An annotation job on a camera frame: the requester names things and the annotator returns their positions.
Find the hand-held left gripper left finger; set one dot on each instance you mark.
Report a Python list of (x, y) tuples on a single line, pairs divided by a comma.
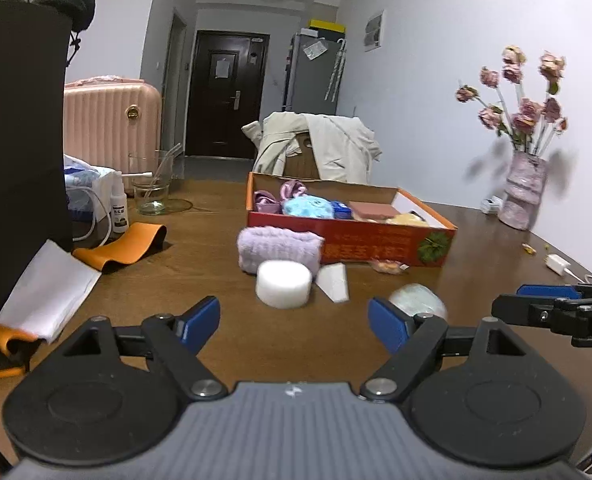
[(201, 325)]

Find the yellow plush toy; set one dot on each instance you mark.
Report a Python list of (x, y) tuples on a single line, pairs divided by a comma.
[(408, 219)]

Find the pink sponge block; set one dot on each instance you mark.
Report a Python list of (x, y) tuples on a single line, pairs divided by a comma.
[(373, 210)]

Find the small white bottle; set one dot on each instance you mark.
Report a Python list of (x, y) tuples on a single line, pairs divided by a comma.
[(492, 206)]

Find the white paper sheet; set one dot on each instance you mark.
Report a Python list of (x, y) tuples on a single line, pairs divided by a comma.
[(51, 290)]

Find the dried pink flower bouquet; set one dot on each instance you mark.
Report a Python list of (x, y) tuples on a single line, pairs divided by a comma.
[(521, 105)]

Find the glass beaker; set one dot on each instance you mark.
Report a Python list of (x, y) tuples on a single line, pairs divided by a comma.
[(151, 190)]

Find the blue plush toy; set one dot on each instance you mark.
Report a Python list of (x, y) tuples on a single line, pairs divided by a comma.
[(308, 207)]

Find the folded umbrella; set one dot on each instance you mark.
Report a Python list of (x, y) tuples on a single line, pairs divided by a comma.
[(336, 70)]

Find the white small packet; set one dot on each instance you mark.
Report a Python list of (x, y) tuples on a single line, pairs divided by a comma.
[(335, 282)]

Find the dark fuzzy cover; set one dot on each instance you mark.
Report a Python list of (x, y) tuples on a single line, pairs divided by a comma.
[(73, 7)]

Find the red orange cardboard box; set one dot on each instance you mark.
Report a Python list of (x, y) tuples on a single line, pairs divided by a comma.
[(366, 245)]

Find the grey refrigerator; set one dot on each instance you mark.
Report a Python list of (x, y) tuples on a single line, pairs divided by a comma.
[(311, 75)]

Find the yellow candy wrapper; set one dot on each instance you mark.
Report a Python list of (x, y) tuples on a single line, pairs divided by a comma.
[(528, 248)]

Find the purple scrunchie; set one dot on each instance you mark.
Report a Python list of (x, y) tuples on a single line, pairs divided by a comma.
[(266, 202)]

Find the white round sponge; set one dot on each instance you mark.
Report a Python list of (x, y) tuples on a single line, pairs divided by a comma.
[(283, 285)]

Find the black case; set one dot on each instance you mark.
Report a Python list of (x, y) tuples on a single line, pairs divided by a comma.
[(21, 160)]

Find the wooden chair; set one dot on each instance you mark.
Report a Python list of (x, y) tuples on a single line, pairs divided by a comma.
[(303, 157)]

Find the white charger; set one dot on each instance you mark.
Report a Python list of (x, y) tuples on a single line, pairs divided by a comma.
[(557, 264)]

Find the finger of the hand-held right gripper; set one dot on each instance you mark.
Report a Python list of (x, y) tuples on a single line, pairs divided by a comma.
[(551, 291), (526, 310)]

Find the paper note on refrigerator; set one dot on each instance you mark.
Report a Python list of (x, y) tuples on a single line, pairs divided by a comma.
[(314, 50)]

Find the pink mottled vase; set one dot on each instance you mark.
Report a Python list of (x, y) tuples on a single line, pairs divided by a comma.
[(523, 195)]

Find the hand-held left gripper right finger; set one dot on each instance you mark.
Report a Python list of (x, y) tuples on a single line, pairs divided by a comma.
[(387, 325)]

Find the dark entrance door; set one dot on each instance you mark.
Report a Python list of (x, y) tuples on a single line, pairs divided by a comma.
[(226, 95)]

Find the pink suitcase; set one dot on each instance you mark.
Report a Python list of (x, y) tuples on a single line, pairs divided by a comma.
[(111, 125)]

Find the blue packet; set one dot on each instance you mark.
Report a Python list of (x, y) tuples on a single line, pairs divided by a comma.
[(342, 210)]

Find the orange black holder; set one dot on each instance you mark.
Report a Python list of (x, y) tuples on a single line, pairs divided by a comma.
[(1, 355)]

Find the purple folded towel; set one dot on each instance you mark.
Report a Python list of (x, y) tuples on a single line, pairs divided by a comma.
[(281, 247)]

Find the white spray bottle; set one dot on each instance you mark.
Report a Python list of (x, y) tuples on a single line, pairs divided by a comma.
[(119, 210)]

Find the orange elastic band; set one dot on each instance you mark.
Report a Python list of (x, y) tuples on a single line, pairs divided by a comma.
[(126, 247)]

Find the yellow box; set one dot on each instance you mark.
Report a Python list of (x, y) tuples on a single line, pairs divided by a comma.
[(326, 25)]

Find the plastic bag with blue packs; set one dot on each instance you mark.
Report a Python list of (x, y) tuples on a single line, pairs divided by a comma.
[(88, 187)]

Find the pale green round puff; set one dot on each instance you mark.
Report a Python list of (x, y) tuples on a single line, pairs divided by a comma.
[(418, 300)]

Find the clear snack wrapper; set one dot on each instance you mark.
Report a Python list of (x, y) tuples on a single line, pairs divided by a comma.
[(388, 266)]

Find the beige coat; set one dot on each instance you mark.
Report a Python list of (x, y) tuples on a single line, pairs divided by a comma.
[(336, 150)]

